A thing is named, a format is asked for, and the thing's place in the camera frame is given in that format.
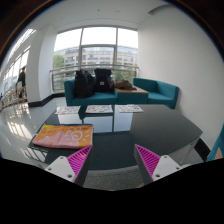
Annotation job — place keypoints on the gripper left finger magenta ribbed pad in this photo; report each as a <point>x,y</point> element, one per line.
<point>73,168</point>

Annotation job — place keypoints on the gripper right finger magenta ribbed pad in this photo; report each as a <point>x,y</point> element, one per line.
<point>152,166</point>

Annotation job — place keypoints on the orange pink sun towel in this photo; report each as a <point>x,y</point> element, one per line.
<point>64,136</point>

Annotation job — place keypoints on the left printed paper sheet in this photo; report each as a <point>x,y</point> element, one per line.
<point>67,110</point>

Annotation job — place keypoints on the printed paper sheet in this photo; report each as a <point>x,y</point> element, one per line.
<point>67,110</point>
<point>99,109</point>
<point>129,108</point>

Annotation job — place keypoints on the middle printed paper sheet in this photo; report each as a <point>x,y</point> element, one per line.
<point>99,109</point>

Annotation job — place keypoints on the right printed paper sheet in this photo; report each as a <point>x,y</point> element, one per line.
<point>129,108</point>

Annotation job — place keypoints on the teal chair at right edge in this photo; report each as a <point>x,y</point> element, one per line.
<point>217,151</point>

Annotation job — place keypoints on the teal sofa right section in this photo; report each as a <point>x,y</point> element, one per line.
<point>158,92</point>

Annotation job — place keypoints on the teal sofa section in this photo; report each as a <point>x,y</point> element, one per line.
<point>99,98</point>
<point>158,92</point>

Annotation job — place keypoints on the wooden corner side table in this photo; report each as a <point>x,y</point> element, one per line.
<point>136,96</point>

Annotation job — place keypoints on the teal sofa left section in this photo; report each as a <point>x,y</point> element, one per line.
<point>99,98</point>

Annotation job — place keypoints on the black backpack left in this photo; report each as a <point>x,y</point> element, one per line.
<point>84,85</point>

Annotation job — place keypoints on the black backpack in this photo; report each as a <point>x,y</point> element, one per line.
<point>84,85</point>
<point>103,79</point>

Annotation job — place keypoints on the brown bag on table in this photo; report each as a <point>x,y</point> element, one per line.
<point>124,84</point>

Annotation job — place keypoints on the black backpack right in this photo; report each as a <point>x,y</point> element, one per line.
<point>103,79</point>

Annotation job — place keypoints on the metal window railing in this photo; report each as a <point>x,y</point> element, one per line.
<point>60,75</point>

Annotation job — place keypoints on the person standing by window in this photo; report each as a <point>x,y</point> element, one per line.
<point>21,83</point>

